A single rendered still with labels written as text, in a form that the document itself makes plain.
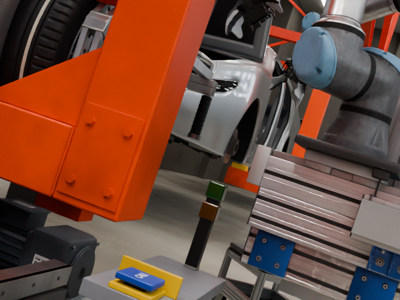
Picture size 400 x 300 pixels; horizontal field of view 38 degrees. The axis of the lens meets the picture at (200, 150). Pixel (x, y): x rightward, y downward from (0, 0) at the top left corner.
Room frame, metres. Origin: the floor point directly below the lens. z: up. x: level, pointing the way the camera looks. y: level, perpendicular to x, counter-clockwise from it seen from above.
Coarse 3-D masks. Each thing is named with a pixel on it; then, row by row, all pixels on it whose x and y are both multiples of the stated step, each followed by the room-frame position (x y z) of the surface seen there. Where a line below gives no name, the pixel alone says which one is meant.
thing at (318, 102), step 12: (312, 96) 5.29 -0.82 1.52; (324, 96) 5.26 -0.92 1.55; (312, 108) 5.28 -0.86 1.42; (324, 108) 5.25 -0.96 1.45; (312, 120) 5.27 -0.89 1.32; (300, 132) 5.29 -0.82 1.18; (312, 132) 5.26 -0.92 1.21; (300, 156) 5.27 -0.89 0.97; (228, 168) 5.42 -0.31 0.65; (240, 168) 5.41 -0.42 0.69; (228, 180) 5.42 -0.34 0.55; (240, 180) 5.39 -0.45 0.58
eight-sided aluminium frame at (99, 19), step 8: (96, 8) 1.57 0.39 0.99; (104, 8) 1.58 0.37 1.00; (112, 8) 1.57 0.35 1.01; (88, 16) 1.54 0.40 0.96; (96, 16) 1.54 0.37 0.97; (104, 16) 1.54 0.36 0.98; (88, 24) 1.54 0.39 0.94; (96, 24) 1.53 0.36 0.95; (104, 24) 1.52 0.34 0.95; (80, 32) 1.54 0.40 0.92; (88, 32) 1.54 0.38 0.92; (96, 32) 1.53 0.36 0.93; (104, 32) 1.53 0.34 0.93; (80, 40) 1.54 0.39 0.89; (88, 40) 1.56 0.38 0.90; (96, 40) 1.53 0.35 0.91; (80, 48) 1.54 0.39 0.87; (88, 48) 1.57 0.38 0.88; (96, 48) 1.52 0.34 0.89
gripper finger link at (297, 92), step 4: (300, 84) 2.25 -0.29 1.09; (296, 88) 2.23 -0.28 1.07; (300, 88) 2.25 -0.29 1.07; (296, 92) 2.23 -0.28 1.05; (300, 92) 2.25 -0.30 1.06; (296, 96) 2.23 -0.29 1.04; (300, 96) 2.24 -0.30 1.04; (296, 100) 2.25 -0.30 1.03; (300, 100) 2.24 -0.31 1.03; (296, 104) 2.25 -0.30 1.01
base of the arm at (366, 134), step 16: (352, 112) 1.26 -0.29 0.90; (368, 112) 1.24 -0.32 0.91; (336, 128) 1.28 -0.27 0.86; (352, 128) 1.24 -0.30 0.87; (368, 128) 1.24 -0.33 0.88; (384, 128) 1.25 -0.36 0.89; (336, 144) 1.25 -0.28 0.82; (352, 144) 1.23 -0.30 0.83; (368, 144) 1.23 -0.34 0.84; (384, 144) 1.25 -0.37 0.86
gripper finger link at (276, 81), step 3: (282, 75) 2.28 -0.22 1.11; (273, 78) 2.29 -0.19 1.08; (276, 78) 2.29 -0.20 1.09; (279, 78) 2.30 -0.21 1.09; (282, 78) 2.30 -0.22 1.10; (285, 78) 2.30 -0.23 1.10; (273, 81) 2.31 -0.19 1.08; (276, 81) 2.31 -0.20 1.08; (279, 81) 2.31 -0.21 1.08; (282, 81) 2.30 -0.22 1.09; (285, 81) 2.31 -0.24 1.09; (273, 84) 2.33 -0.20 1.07; (276, 84) 2.32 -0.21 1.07; (279, 84) 2.32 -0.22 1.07; (270, 87) 2.33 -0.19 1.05; (273, 87) 2.33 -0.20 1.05
